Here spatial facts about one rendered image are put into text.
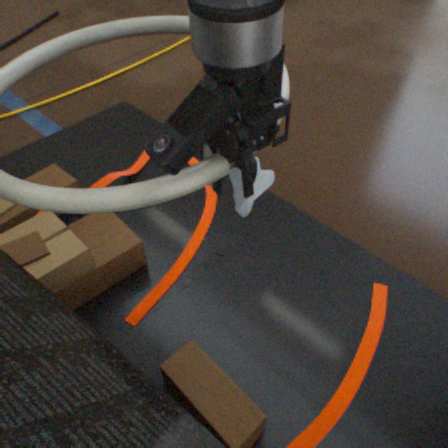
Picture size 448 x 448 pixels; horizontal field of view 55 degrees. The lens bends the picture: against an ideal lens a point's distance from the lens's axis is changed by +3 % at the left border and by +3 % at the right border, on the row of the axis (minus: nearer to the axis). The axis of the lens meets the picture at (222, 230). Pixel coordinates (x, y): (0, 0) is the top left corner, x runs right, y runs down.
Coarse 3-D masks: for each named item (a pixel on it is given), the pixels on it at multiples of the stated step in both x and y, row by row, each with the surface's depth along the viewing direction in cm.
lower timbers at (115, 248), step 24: (48, 168) 178; (24, 216) 163; (96, 216) 157; (96, 240) 149; (120, 240) 149; (96, 264) 142; (120, 264) 148; (144, 264) 157; (72, 288) 138; (96, 288) 146
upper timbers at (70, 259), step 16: (32, 224) 140; (48, 224) 140; (64, 224) 140; (0, 240) 136; (48, 240) 137; (64, 240) 136; (80, 240) 136; (48, 256) 131; (64, 256) 131; (80, 256) 133; (32, 272) 127; (48, 272) 128; (64, 272) 132; (80, 272) 137; (48, 288) 131
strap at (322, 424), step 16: (144, 160) 199; (192, 160) 199; (112, 176) 177; (208, 192) 184; (208, 208) 177; (208, 224) 171; (192, 240) 166; (192, 256) 160; (176, 272) 155; (160, 288) 150; (384, 288) 151; (144, 304) 146; (384, 304) 146; (128, 320) 142; (368, 336) 138; (368, 352) 135; (352, 368) 131; (352, 384) 128; (336, 400) 125; (320, 416) 122; (336, 416) 122; (304, 432) 119; (320, 432) 119
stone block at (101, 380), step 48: (0, 288) 70; (0, 336) 60; (48, 336) 65; (96, 336) 71; (0, 384) 52; (48, 384) 56; (96, 384) 61; (144, 384) 66; (0, 432) 46; (48, 432) 49; (96, 432) 53; (144, 432) 57; (192, 432) 62
